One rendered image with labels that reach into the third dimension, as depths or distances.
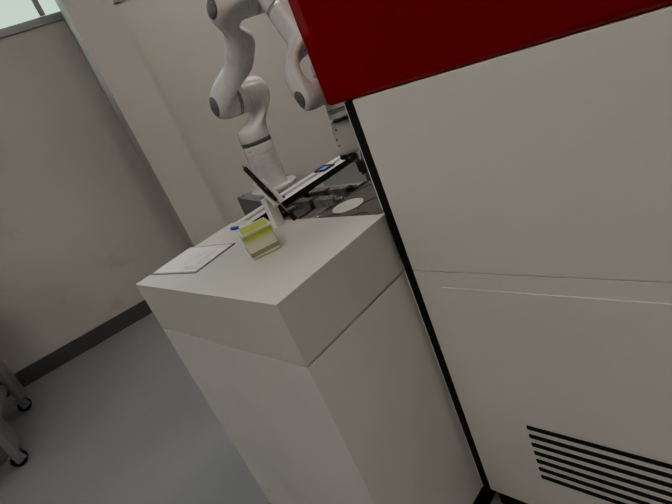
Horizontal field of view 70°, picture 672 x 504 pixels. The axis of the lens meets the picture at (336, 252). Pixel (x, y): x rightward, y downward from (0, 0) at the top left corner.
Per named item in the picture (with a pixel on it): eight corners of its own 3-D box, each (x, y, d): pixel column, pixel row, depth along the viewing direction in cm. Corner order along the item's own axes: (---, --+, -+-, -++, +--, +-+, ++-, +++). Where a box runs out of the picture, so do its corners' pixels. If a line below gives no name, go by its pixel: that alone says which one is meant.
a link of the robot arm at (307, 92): (247, 7, 126) (310, 103, 125) (297, -10, 132) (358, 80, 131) (244, 30, 135) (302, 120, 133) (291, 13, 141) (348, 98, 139)
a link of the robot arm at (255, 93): (237, 149, 191) (212, 89, 182) (275, 132, 199) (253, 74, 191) (250, 147, 181) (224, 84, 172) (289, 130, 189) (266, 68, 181)
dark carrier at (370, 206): (456, 173, 136) (456, 171, 136) (389, 233, 115) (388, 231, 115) (365, 184, 160) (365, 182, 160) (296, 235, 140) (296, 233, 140)
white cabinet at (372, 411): (560, 367, 179) (510, 164, 149) (431, 618, 122) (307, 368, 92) (418, 342, 225) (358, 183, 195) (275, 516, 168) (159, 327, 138)
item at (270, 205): (295, 221, 127) (274, 175, 123) (285, 228, 125) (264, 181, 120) (281, 222, 132) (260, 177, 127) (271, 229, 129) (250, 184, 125)
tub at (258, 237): (282, 247, 113) (270, 221, 110) (253, 262, 111) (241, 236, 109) (274, 240, 120) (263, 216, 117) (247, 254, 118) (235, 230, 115)
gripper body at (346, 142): (360, 104, 139) (373, 141, 143) (328, 117, 141) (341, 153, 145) (359, 108, 132) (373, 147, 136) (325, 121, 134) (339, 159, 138)
